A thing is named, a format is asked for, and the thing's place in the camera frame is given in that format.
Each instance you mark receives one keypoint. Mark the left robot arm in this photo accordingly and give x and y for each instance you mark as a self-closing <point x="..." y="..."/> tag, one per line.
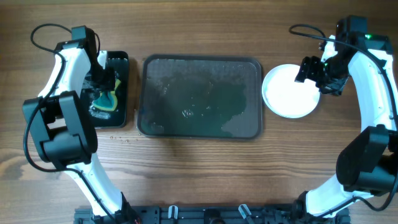
<point x="64" y="136"/>

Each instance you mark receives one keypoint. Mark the dark brown serving tray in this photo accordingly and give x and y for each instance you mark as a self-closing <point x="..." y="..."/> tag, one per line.
<point x="200" y="97"/>

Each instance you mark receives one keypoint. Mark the white plate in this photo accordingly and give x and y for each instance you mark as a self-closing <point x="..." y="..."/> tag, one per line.
<point x="286" y="97"/>

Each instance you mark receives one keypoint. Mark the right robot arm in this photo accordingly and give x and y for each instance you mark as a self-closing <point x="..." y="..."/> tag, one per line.
<point x="367" y="167"/>

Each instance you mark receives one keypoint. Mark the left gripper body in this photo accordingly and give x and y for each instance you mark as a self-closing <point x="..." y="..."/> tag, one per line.
<point x="101" y="79"/>

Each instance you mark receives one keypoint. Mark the black water tub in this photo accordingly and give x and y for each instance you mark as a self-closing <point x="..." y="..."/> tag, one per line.
<point x="118" y="60"/>

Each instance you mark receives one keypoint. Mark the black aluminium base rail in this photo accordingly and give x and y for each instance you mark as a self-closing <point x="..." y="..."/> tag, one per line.
<point x="268" y="214"/>

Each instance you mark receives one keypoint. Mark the green yellow sponge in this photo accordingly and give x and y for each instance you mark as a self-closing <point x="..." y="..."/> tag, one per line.
<point x="107" y="100"/>

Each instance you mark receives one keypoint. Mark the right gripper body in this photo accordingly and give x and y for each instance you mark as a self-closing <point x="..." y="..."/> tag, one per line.
<point x="326" y="74"/>

